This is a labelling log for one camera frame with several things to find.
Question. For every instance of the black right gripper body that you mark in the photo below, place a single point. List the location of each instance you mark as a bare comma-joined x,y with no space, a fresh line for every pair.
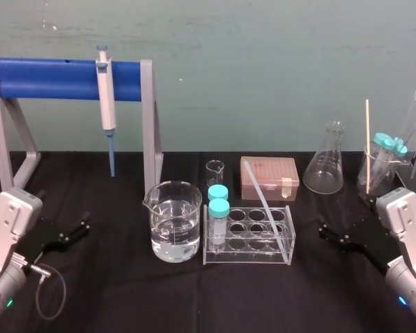
371,236

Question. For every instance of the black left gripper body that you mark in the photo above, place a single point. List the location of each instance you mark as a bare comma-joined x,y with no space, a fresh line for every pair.
43,239

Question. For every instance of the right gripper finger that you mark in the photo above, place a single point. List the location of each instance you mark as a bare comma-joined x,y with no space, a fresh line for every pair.
334,234
366,202

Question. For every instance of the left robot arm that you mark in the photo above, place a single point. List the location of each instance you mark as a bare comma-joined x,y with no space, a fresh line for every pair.
10,215

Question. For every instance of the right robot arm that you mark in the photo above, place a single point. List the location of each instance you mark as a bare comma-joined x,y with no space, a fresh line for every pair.
402,215

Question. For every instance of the clear glass stirring rod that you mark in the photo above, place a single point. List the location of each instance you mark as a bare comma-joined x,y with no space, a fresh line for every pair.
260,194

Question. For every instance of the glass beaker holding tubes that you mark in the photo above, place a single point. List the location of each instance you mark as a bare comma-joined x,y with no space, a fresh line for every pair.
364,180

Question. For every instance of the glass conical flask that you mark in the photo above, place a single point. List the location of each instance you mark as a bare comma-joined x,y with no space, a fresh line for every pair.
325,173

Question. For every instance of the clear tube with teal cap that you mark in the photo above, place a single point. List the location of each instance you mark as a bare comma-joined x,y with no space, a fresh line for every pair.
384,140
217,191
218,222
400,147

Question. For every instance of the thin wooden stick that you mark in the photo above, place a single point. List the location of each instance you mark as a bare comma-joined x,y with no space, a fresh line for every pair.
367,121

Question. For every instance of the pink pipette tip box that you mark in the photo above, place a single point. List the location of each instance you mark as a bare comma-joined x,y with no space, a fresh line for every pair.
281,170

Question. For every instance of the black table cloth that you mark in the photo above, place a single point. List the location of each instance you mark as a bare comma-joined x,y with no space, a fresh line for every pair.
131,295

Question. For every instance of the clear acrylic tube rack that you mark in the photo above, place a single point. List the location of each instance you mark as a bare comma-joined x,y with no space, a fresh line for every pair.
249,258

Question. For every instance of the large glass beaker with water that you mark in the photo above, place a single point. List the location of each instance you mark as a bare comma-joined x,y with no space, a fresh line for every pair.
175,229

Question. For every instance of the grey pipette stand blue bar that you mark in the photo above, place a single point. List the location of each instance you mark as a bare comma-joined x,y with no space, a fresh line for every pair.
55,79

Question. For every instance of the white pipette with blue tip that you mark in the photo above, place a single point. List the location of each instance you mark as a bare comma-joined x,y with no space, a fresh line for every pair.
106,97

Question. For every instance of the small empty glass beaker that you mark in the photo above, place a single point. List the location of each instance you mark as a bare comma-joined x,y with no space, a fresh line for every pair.
215,173

